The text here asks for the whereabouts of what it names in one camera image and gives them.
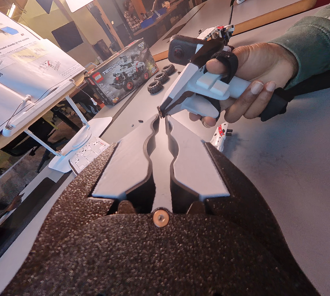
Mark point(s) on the lego sticker sheet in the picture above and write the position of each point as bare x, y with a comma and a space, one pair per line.
87, 154

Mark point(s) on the person's right forearm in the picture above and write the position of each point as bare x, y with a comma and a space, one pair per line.
309, 43

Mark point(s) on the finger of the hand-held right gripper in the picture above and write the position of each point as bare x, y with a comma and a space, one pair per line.
180, 82
176, 106

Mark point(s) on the lego instruction booklet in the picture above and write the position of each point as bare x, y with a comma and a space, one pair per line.
38, 74

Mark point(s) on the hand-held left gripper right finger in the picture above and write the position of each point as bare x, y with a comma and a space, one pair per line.
201, 169

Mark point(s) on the white spotted lego panel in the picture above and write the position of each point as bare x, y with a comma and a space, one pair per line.
219, 133

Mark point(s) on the partly built lego truck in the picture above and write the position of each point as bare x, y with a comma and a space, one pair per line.
214, 32

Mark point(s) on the black flexible rod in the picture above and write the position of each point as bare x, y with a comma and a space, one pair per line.
231, 10

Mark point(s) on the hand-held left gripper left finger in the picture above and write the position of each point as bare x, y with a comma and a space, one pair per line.
121, 169

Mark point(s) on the lego set box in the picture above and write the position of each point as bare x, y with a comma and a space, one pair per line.
123, 69

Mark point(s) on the dark wall screen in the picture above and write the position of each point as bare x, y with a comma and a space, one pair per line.
67, 37

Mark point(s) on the printed instruction sheet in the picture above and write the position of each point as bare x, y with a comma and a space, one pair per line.
10, 25

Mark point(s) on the blue plastic bin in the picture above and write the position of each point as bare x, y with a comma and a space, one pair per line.
152, 19

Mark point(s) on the white wooden book stand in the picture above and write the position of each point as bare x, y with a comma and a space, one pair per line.
85, 131

